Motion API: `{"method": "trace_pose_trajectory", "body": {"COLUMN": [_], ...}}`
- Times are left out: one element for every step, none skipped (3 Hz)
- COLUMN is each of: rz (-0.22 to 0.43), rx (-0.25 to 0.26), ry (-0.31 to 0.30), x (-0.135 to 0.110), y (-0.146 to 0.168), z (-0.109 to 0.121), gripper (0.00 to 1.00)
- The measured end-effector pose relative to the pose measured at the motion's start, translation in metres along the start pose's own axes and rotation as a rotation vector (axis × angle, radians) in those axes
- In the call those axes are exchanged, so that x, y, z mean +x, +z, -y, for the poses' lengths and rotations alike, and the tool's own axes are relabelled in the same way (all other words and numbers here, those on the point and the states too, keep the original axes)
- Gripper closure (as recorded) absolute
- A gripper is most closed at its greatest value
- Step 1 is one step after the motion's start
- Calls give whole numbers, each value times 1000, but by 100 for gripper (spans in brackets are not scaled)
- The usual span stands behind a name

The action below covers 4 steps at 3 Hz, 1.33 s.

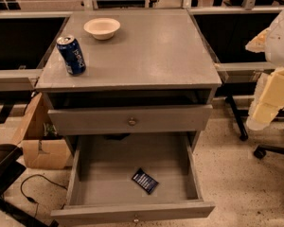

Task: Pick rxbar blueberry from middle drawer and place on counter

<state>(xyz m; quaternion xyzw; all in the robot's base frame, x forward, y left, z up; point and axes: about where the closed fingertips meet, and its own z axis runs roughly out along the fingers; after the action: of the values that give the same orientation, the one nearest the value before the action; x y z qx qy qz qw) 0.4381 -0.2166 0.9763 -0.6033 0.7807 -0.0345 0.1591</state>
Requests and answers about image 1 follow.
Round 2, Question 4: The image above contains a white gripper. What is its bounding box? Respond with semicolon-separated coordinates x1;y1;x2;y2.
244;27;284;131

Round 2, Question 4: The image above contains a dark blue rxbar wrapper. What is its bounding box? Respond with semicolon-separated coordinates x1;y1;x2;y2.
132;168;159;195

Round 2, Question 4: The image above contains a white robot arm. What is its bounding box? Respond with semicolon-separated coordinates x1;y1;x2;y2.
245;9;284;131

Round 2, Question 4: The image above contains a closed grey top drawer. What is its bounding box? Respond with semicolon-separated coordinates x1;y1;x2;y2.
48;105;212;135

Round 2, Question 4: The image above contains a grey wooden drawer cabinet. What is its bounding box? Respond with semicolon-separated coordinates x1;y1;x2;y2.
37;9;221;144

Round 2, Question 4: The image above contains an open grey middle drawer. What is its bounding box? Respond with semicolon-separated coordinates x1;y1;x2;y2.
51;132;214;226

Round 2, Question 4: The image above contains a black office chair base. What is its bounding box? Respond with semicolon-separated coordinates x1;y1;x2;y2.
254;145;284;159

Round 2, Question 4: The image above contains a white paper bowl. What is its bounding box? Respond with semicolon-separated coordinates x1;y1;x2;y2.
83;18;120;40

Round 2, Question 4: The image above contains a blue pepsi can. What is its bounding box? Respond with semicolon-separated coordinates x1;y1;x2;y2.
56;35;86;76

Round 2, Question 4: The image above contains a brown cardboard box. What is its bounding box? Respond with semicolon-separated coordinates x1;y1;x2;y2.
11;94;73;169

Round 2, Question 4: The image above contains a black chair at left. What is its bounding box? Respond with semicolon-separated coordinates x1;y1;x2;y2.
0;144;59;227

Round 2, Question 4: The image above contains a black table leg frame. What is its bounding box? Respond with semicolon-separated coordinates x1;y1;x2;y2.
225;96;284;141

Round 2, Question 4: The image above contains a black cable on floor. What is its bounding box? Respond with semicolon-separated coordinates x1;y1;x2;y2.
20;173;68;219

